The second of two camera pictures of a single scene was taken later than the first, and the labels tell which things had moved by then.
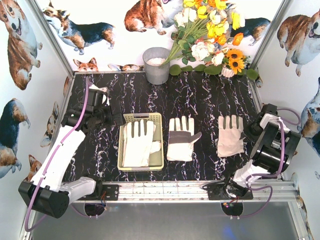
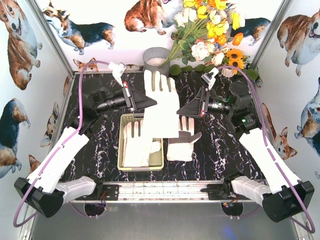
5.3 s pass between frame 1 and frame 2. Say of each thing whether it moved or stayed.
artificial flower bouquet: stayed
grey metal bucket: stayed
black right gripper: moved
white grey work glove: stayed
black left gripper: moved
